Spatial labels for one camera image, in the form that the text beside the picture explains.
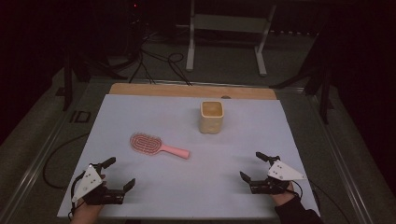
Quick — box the black looped floor cable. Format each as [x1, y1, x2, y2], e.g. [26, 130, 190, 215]
[141, 49, 193, 87]

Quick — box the aluminium frame rail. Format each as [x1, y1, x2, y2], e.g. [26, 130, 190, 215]
[0, 81, 94, 224]
[303, 88, 373, 224]

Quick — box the pink hairbrush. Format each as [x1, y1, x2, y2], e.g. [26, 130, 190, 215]
[129, 132, 191, 161]

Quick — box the wooden table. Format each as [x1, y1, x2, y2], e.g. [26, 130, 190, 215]
[108, 82, 278, 101]

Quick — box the black rectangular floor frame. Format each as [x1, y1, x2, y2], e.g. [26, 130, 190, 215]
[69, 109, 92, 124]

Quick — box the white metal stand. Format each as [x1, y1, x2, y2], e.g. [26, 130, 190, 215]
[185, 0, 278, 77]

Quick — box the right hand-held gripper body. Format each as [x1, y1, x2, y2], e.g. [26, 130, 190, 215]
[248, 155, 308, 196]

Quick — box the beige square holder cup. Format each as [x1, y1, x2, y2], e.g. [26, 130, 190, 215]
[199, 100, 225, 135]

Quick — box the long black cable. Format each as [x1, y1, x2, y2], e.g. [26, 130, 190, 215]
[42, 133, 92, 190]

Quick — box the black tripod stand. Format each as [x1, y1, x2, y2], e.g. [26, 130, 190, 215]
[61, 43, 129, 112]
[269, 27, 335, 125]

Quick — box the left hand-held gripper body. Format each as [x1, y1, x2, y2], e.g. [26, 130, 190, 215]
[71, 163, 125, 206]

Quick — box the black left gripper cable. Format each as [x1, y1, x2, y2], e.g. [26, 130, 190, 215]
[67, 170, 87, 218]

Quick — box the person's right hand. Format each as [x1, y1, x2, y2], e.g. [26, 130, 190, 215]
[270, 181, 297, 207]

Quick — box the white table mat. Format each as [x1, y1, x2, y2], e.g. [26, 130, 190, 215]
[56, 93, 321, 220]

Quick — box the person's left hand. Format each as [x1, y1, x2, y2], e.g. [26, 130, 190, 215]
[69, 201, 106, 224]

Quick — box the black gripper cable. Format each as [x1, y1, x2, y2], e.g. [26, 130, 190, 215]
[290, 179, 321, 210]
[67, 170, 87, 218]

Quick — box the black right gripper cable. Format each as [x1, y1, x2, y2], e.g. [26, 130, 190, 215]
[290, 179, 321, 210]

